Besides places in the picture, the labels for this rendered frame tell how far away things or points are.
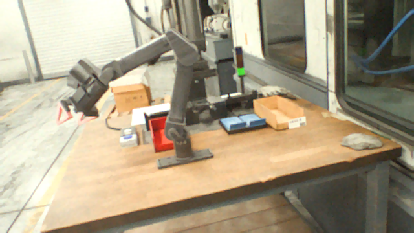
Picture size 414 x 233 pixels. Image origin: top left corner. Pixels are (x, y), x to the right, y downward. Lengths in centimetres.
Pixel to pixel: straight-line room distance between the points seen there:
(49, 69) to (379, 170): 1055
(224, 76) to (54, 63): 738
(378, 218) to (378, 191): 11
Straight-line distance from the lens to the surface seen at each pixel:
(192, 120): 150
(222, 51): 459
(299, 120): 135
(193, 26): 144
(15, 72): 1159
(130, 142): 138
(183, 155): 113
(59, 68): 1110
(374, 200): 129
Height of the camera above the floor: 139
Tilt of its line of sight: 18 degrees down
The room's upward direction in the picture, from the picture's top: 8 degrees counter-clockwise
